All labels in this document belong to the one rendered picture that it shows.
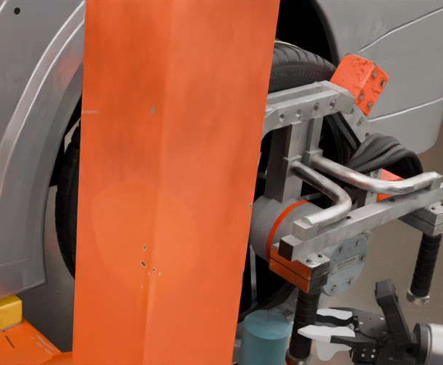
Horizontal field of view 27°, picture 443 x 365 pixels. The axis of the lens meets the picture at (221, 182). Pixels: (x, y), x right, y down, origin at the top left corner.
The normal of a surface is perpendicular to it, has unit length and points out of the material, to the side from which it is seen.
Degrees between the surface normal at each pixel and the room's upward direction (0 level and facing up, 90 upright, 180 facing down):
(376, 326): 0
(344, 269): 90
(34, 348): 0
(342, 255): 90
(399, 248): 0
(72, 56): 90
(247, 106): 90
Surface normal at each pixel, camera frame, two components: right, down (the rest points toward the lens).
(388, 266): 0.11, -0.89
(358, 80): -0.55, -0.33
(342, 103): 0.67, 0.39
